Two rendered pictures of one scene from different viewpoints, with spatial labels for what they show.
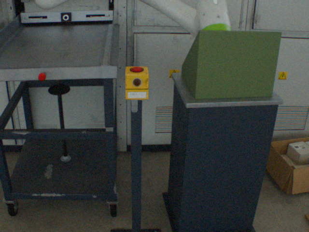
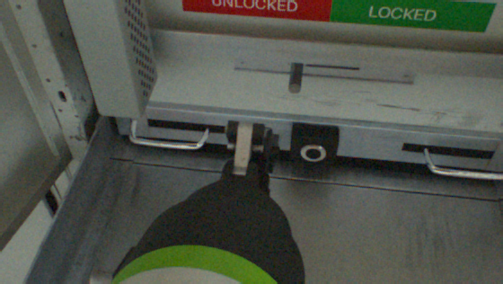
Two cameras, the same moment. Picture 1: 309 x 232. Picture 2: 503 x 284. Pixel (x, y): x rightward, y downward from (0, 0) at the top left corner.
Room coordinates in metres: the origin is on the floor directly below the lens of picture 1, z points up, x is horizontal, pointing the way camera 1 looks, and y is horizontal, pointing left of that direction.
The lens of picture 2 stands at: (1.68, 0.50, 1.39)
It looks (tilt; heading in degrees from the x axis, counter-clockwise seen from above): 48 degrees down; 12
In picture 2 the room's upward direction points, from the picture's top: straight up
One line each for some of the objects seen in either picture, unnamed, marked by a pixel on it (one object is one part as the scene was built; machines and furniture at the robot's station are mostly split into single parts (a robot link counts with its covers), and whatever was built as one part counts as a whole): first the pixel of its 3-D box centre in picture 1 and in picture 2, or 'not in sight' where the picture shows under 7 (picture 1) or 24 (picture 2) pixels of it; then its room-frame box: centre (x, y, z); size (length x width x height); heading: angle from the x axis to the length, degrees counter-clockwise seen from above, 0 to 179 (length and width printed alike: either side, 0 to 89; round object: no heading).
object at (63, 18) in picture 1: (65, 17); (313, 146); (2.13, 0.52, 0.90); 0.06 x 0.03 x 0.05; 95
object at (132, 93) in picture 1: (136, 82); not in sight; (1.27, 0.06, 0.85); 0.08 x 0.08 x 0.10; 5
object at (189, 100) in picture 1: (225, 87); not in sight; (1.52, -0.30, 0.74); 0.42 x 0.32 x 0.02; 99
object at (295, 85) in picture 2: not in sight; (296, 66); (2.13, 0.55, 1.02); 0.06 x 0.02 x 0.04; 5
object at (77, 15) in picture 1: (66, 15); (314, 125); (2.16, 0.52, 0.89); 0.54 x 0.05 x 0.06; 95
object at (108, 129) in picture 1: (61, 113); not in sight; (1.77, 0.49, 0.46); 0.64 x 0.58 x 0.66; 5
